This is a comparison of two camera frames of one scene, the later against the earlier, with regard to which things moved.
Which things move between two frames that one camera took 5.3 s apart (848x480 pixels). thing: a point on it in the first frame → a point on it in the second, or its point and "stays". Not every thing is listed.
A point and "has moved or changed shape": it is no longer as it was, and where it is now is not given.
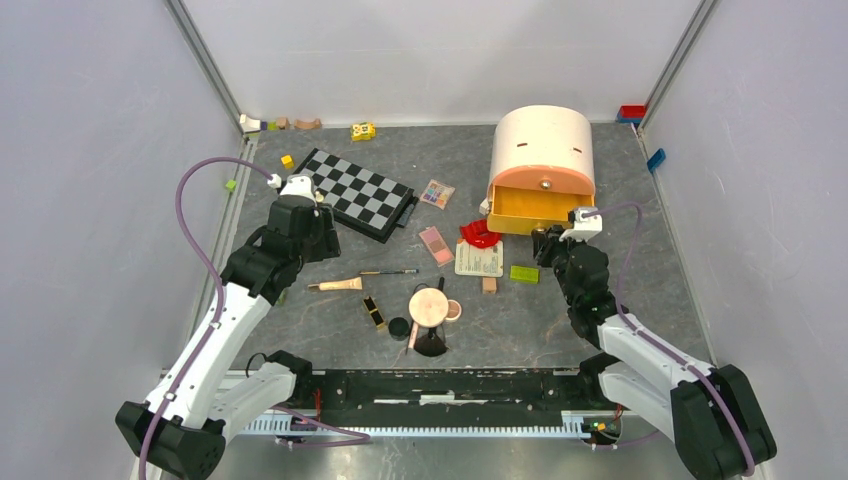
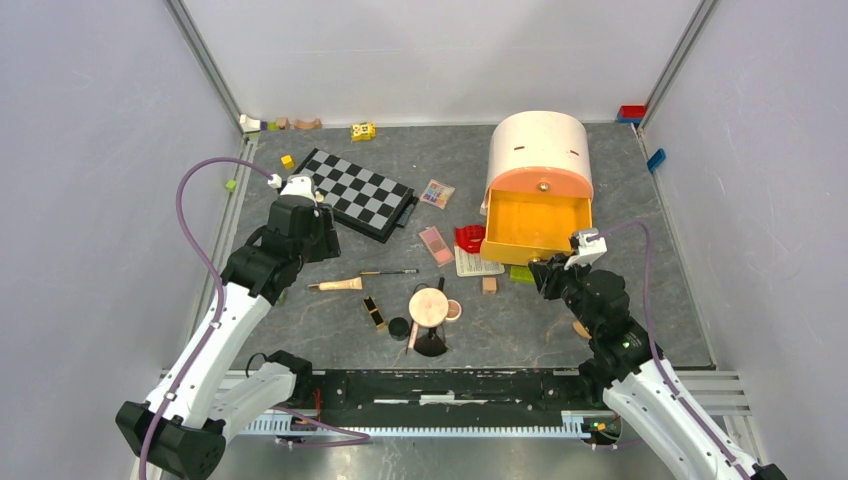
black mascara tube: (404, 217) stays
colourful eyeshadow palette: (438, 194) stays
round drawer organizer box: (543, 169) has moved or changed shape
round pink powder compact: (428, 308) stays
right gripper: (541, 246) → (547, 274)
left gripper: (327, 245) stays
